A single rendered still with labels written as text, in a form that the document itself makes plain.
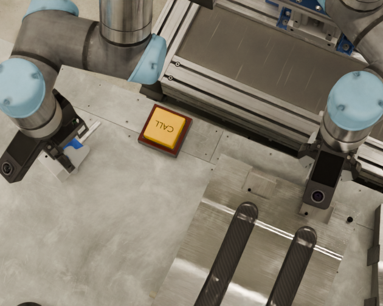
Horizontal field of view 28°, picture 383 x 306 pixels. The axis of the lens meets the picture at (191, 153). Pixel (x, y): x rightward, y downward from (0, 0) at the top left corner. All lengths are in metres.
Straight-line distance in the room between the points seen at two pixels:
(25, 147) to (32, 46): 0.21
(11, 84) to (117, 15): 0.18
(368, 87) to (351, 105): 0.04
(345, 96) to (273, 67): 1.09
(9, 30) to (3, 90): 1.42
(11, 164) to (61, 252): 0.22
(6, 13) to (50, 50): 1.41
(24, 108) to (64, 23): 0.14
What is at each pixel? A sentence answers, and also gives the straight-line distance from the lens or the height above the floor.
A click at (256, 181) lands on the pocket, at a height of 0.86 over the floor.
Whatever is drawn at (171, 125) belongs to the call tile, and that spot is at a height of 0.84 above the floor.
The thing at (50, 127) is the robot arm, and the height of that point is 1.07.
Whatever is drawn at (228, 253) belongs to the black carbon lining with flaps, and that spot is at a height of 0.88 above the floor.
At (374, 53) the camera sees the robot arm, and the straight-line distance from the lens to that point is 1.13.
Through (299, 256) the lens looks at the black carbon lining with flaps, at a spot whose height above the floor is 0.88.
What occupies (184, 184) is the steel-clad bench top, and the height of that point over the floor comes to 0.80.
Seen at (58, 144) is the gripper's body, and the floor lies 0.98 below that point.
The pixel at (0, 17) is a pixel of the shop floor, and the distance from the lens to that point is 2.54.
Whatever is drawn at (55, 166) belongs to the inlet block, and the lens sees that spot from 1.41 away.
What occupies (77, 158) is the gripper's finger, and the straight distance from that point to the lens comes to 1.37.
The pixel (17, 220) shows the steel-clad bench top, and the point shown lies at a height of 0.80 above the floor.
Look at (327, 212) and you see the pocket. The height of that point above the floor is 0.86.
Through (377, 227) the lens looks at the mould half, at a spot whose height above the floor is 0.84.
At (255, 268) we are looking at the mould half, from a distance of 1.31.
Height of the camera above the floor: 2.18
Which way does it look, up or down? 74 degrees down
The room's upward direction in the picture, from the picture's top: 9 degrees counter-clockwise
